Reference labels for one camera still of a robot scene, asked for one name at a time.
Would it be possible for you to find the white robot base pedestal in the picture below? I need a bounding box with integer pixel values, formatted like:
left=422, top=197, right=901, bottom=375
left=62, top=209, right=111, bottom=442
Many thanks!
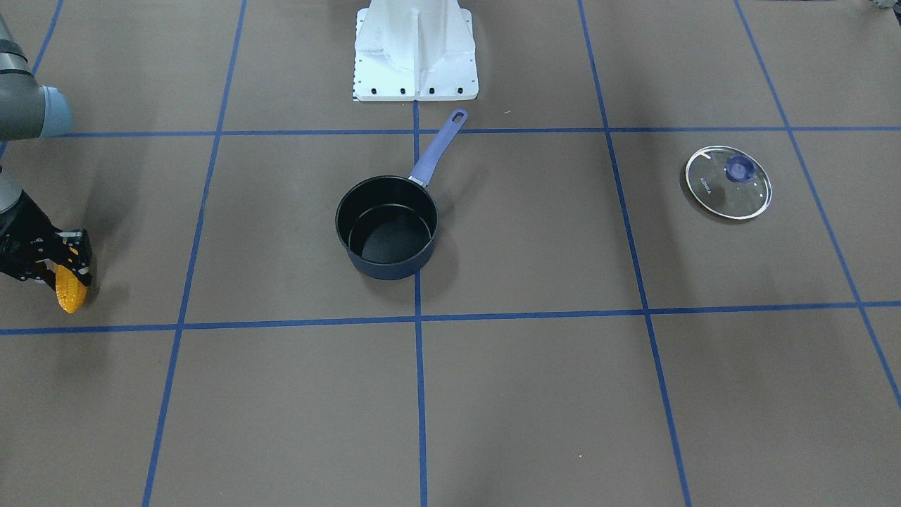
left=352, top=1, right=479, bottom=102

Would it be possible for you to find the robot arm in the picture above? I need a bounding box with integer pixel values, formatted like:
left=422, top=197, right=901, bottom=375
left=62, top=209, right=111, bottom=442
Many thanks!
left=1, top=20, right=93, bottom=289

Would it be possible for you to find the yellow corn cob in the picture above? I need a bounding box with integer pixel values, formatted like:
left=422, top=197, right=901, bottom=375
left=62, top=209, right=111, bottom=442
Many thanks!
left=54, top=272, right=88, bottom=314

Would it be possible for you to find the glass pot lid blue knob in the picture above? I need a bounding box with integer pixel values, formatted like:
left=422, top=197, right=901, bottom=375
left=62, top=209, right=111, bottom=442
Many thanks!
left=684, top=145, right=773, bottom=221

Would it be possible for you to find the dark blue saucepan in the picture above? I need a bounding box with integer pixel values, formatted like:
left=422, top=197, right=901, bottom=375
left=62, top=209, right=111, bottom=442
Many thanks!
left=334, top=108, right=469, bottom=280

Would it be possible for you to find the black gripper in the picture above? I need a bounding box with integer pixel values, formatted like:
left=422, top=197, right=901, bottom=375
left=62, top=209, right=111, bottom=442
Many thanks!
left=1, top=192, right=93, bottom=289

